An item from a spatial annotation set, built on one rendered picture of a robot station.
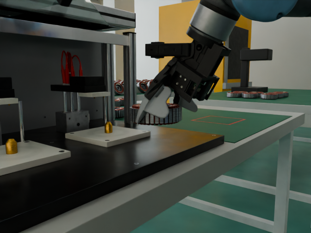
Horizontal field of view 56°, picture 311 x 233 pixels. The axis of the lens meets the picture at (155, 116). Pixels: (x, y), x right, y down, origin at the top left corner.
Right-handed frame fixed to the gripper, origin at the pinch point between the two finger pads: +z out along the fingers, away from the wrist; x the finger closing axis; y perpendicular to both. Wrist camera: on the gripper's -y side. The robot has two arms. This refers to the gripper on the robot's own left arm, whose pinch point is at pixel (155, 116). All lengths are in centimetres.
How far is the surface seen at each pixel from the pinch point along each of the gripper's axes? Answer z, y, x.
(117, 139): 8.5, -3.8, -4.1
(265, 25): -13, -171, 508
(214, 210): 71, 8, 90
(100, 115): 24.9, -31.7, 19.4
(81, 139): 13.2, -10.8, -7.4
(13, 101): 5.2, -16.8, -22.0
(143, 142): 7.8, -0.3, 0.9
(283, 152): 21, 17, 90
